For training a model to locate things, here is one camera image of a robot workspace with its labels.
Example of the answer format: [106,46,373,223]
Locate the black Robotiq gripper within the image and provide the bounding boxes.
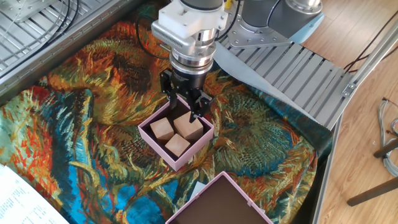
[159,68,215,124]

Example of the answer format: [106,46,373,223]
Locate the large wooden cube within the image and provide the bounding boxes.
[173,111,204,140]

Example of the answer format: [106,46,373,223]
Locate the small wooden cube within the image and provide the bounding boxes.
[150,117,175,142]
[164,133,191,158]

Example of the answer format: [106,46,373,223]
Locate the small pink gift box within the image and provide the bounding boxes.
[137,94,215,172]

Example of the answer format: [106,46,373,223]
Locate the large pink open box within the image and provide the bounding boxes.
[165,170,274,224]

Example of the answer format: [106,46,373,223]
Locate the sunflower painting table cloth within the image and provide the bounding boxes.
[0,2,333,224]

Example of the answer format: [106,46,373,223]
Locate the silver mounting plate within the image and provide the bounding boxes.
[0,0,59,23]

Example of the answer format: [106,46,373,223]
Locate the printed white paper sheet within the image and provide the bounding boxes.
[0,163,70,224]

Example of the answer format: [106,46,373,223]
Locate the dark brown chair leg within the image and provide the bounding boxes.
[373,138,398,159]
[346,176,398,208]

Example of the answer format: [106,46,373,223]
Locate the white and silver wrist mount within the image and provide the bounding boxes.
[151,0,229,75]

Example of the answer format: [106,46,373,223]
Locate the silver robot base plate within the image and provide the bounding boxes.
[223,0,295,50]

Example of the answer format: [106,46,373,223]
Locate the wide aluminium frame rail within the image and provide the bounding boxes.
[0,0,147,99]

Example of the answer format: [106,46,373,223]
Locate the black cables on slotted table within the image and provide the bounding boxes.
[0,0,81,46]

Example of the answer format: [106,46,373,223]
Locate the black floor cables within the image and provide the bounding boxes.
[343,9,398,74]

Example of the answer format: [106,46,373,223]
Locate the aluminium table edge rail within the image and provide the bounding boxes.
[312,18,398,224]

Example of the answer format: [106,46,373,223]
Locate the grey cable bundle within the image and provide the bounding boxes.
[377,96,398,178]

